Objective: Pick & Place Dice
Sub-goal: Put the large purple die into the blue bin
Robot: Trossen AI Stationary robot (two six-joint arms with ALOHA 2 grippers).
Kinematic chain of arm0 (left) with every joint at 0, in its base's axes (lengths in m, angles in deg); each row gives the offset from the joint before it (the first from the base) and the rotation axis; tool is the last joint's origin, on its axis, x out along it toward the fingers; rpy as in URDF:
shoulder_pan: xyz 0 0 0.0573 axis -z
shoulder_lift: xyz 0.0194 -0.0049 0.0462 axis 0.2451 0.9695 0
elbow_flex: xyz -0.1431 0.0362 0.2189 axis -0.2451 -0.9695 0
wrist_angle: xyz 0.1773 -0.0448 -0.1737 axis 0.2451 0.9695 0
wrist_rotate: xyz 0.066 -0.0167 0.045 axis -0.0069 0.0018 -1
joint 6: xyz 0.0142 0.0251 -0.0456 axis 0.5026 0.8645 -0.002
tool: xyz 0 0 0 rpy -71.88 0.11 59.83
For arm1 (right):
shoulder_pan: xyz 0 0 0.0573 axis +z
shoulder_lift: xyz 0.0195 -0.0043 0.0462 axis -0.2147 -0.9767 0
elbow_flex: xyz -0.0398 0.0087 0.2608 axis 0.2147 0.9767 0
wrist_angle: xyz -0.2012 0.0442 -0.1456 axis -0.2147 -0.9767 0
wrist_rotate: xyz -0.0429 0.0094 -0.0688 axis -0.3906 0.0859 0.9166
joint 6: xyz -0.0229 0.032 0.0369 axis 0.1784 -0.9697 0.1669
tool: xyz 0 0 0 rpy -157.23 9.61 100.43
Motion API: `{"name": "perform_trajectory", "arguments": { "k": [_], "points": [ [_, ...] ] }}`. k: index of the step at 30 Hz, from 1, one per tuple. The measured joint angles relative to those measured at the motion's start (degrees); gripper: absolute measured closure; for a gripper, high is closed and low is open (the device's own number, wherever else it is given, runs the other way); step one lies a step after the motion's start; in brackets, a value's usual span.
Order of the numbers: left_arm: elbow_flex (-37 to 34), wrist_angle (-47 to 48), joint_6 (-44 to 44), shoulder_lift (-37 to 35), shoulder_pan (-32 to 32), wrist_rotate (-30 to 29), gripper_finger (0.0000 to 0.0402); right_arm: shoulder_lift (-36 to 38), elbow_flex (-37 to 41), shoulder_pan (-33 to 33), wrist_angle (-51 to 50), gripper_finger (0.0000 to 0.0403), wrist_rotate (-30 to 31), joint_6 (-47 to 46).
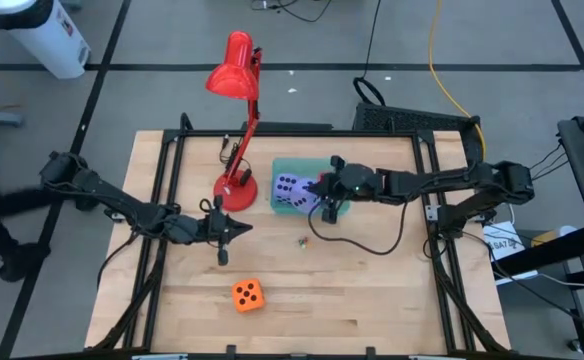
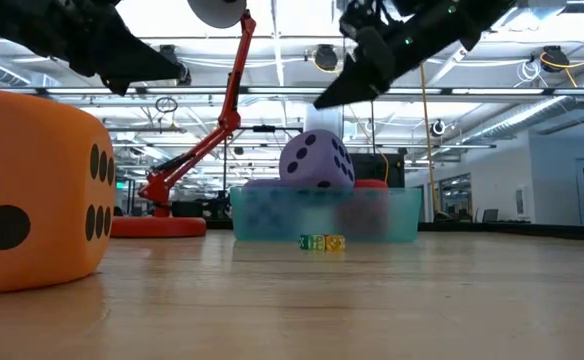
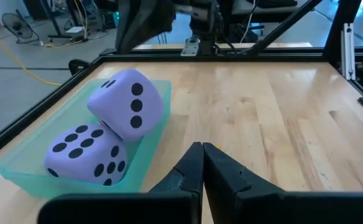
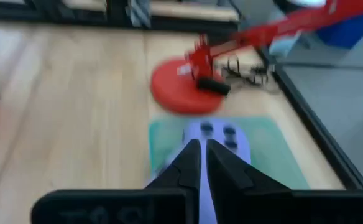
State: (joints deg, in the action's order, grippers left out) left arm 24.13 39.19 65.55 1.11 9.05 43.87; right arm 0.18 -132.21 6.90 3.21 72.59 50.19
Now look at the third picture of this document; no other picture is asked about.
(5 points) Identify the silver angle bracket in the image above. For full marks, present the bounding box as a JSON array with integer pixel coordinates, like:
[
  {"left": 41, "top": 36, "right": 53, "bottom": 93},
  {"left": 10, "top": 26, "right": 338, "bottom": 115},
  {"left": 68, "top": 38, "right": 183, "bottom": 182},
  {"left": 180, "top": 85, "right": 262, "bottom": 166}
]
[{"left": 180, "top": 37, "right": 200, "bottom": 57}]

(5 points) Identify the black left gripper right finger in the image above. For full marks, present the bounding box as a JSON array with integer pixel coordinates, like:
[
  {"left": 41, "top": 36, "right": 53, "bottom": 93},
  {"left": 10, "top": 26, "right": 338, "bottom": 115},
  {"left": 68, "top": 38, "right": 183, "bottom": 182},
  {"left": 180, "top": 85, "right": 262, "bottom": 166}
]
[{"left": 202, "top": 142, "right": 363, "bottom": 224}]

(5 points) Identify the yellow hanging cable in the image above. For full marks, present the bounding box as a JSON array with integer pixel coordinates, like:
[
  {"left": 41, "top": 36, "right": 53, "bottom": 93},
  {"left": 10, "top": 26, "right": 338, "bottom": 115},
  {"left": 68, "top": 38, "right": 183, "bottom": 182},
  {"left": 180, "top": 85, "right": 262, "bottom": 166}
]
[{"left": 0, "top": 21, "right": 62, "bottom": 87}]

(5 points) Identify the large purple foam die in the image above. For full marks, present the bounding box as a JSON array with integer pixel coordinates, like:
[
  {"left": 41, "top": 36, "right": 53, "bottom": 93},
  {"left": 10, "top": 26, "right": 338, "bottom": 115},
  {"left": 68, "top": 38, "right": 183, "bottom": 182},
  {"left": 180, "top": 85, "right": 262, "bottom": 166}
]
[
  {"left": 86, "top": 68, "right": 165, "bottom": 142},
  {"left": 44, "top": 123, "right": 129, "bottom": 187}
]

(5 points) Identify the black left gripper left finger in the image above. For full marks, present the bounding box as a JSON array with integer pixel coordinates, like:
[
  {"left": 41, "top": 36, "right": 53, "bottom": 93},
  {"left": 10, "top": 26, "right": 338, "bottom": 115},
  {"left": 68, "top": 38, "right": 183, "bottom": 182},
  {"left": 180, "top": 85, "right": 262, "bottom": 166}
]
[{"left": 37, "top": 142, "right": 204, "bottom": 224}]

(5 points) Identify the teal translucent plastic bin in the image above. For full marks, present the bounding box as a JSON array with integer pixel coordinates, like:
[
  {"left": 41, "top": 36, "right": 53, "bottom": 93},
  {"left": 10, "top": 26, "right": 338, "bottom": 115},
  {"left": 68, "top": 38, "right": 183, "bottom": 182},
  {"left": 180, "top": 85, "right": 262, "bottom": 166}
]
[{"left": 0, "top": 79, "right": 172, "bottom": 200}]

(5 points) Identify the long silver bracket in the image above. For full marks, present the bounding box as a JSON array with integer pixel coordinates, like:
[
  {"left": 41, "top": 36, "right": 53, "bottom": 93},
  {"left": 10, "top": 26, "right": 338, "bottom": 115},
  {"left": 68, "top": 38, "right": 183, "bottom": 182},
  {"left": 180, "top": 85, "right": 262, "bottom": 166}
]
[{"left": 341, "top": 23, "right": 356, "bottom": 81}]

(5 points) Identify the black floor fan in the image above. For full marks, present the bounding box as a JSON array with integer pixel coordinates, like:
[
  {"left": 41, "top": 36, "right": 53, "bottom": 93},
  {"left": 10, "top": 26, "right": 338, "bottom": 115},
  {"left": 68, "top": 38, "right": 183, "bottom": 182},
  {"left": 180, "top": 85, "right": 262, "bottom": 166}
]
[{"left": 1, "top": 9, "right": 41, "bottom": 45}]

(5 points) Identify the black background table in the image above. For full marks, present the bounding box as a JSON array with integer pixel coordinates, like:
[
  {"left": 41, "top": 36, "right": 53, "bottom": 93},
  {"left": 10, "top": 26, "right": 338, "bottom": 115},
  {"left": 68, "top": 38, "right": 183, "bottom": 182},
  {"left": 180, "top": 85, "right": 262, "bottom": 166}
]
[{"left": 231, "top": 0, "right": 299, "bottom": 16}]

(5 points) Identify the black looped power cable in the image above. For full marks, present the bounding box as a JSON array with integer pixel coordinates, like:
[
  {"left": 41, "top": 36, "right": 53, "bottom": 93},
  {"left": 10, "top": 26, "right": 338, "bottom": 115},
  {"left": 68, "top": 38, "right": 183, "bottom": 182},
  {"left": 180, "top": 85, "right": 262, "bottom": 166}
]
[{"left": 68, "top": 58, "right": 91, "bottom": 76}]

